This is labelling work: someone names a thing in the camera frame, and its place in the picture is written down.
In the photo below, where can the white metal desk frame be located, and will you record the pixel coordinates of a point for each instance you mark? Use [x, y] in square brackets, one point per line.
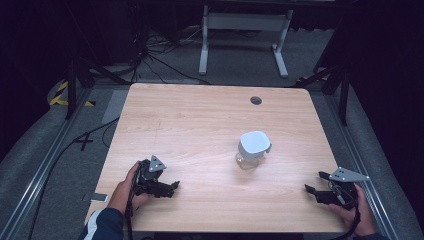
[245, 21]

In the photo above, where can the grey floor sheet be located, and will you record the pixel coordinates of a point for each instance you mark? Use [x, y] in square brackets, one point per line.
[115, 106]

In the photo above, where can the yellow black floor tape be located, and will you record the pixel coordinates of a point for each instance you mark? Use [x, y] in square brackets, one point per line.
[60, 96]

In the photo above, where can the person's right hand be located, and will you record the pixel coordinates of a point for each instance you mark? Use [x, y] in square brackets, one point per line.
[360, 216]

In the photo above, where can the black metal stand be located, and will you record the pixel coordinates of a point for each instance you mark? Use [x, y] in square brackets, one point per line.
[71, 83]
[336, 80]

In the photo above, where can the aluminium floor rail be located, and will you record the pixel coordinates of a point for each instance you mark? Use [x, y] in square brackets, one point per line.
[40, 173]
[363, 163]

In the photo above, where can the clear bottle with white lid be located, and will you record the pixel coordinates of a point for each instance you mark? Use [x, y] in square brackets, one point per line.
[253, 146]

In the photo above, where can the person's left hand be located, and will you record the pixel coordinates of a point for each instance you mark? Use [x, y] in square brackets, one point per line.
[124, 195]

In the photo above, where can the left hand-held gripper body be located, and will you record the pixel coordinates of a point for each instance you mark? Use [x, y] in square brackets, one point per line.
[150, 176]

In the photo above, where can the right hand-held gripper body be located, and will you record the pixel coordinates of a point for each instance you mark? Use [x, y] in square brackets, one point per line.
[340, 193]

